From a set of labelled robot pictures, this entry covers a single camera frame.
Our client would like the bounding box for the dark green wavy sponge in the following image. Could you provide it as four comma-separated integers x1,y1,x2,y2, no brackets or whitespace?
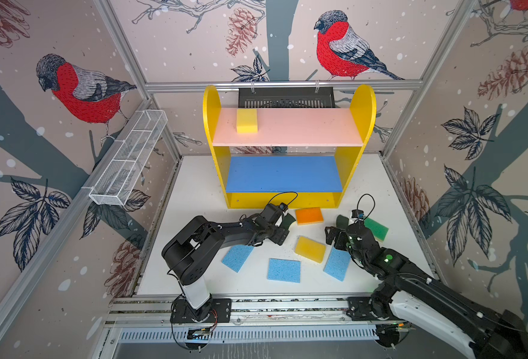
336,215,350,230
280,213,296,230

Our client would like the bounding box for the plain yellow sponge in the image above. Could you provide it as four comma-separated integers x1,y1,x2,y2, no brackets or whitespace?
236,109,258,134

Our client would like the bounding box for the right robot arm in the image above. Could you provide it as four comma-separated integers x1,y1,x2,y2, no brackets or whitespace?
325,220,528,358

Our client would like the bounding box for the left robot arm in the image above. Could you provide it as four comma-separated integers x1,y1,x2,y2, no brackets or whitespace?
162,203,296,311

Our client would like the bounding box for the yellow shelf unit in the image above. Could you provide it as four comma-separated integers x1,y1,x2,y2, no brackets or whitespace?
203,85,377,209

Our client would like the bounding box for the bright green flat sponge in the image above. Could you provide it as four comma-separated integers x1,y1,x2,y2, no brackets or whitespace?
364,218,389,242

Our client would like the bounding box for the right blue sponge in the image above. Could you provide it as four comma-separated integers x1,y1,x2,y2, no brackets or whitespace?
323,248,352,282

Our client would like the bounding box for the blue sponge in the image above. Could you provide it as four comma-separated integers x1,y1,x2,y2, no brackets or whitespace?
267,258,301,284
323,248,352,282
221,245,254,273

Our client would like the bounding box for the yellow orange-tinted sponge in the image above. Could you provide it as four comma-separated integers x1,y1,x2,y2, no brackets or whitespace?
295,236,327,263

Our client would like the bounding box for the orange sponge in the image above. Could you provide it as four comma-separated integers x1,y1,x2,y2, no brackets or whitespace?
295,207,324,225

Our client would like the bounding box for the left blue sponge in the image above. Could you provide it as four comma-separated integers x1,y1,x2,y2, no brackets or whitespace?
221,245,254,273

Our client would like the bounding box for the middle blue sponge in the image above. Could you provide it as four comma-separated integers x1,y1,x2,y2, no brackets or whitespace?
267,258,301,284

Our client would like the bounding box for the black perforated metal tray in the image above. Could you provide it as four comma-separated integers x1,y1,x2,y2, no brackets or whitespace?
238,88,336,109

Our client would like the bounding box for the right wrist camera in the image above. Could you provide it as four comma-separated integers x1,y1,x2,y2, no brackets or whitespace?
352,209,365,221

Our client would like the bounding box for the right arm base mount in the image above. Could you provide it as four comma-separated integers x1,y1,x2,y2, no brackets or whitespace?
346,296,395,322

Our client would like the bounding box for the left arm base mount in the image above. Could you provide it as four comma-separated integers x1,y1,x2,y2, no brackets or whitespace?
170,299,232,324

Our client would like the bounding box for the white wire mesh basket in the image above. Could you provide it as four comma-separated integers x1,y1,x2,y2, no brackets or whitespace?
89,109,168,206

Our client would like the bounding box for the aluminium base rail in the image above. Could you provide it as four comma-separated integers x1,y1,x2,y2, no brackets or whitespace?
104,292,453,328

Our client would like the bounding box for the horizontal aluminium frame bar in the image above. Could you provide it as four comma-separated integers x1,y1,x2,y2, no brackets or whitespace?
144,79,423,94

